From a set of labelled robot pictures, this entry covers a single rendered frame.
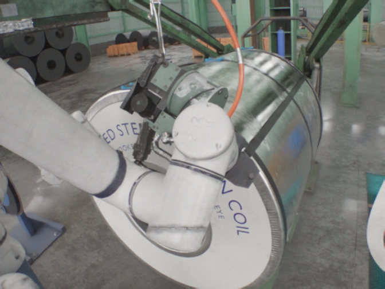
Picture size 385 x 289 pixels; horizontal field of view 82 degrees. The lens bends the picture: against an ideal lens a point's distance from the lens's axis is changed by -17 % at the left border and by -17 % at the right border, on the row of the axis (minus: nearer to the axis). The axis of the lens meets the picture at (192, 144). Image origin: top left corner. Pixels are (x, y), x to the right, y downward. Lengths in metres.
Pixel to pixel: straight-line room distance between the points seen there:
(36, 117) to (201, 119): 0.22
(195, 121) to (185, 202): 0.11
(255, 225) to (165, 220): 0.66
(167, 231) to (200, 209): 0.06
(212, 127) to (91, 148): 0.17
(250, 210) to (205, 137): 0.64
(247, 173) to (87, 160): 0.30
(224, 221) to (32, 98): 0.88
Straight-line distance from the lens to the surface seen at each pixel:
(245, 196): 0.94
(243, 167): 0.52
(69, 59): 13.80
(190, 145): 0.36
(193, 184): 0.37
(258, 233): 1.03
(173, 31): 2.02
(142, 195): 0.40
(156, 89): 0.75
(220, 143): 0.35
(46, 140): 0.34
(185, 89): 0.68
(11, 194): 2.26
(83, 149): 0.37
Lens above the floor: 1.58
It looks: 26 degrees down
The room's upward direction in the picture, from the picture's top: 6 degrees counter-clockwise
